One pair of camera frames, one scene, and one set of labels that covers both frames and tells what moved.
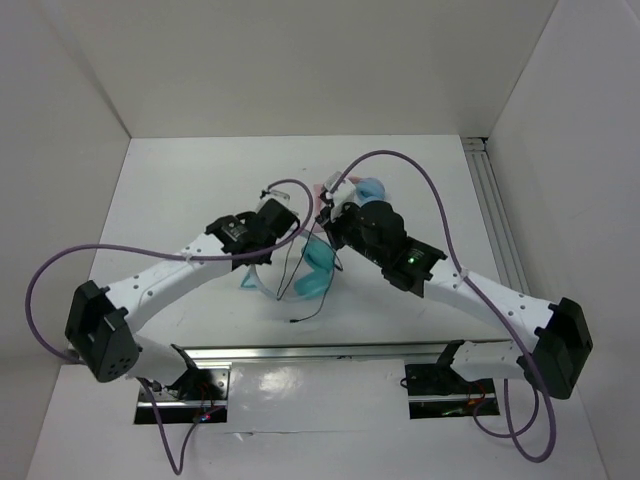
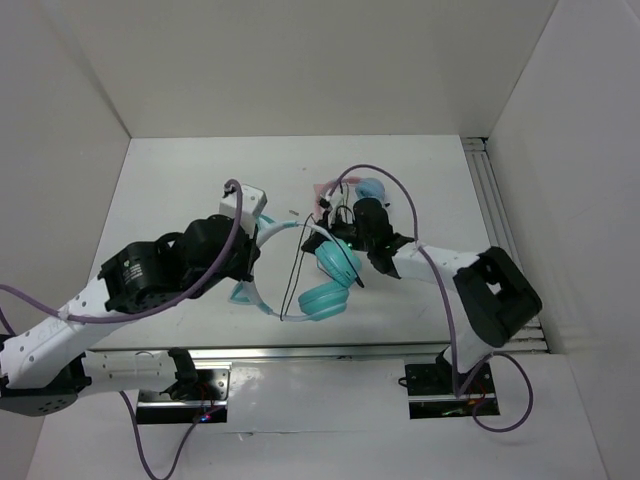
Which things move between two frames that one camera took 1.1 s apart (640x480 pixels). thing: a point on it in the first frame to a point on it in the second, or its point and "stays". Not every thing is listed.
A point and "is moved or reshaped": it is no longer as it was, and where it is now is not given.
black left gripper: x=266 y=260 to x=251 y=252
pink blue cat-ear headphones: x=366 y=189 stays
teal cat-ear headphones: x=319 y=260 is moved or reshaped
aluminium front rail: x=341 y=353 stays
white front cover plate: x=316 y=395 stays
